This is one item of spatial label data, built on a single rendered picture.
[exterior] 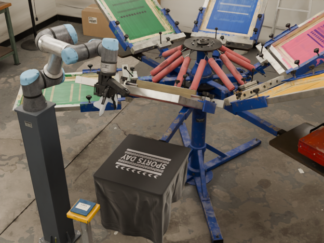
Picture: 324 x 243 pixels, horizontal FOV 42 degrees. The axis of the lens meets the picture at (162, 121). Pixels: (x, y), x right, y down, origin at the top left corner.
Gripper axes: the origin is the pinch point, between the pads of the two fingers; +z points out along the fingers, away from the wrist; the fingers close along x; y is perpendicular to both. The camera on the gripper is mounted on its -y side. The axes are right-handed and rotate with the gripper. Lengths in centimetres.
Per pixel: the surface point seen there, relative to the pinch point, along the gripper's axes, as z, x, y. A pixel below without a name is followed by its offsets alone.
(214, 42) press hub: -27, -152, -8
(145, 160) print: 41, -51, -1
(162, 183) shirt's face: 45, -36, -19
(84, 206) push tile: 54, -2, 12
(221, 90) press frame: 7, -140, -22
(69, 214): 57, 4, 16
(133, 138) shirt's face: 35, -70, 17
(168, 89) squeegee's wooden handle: -1, -73, -3
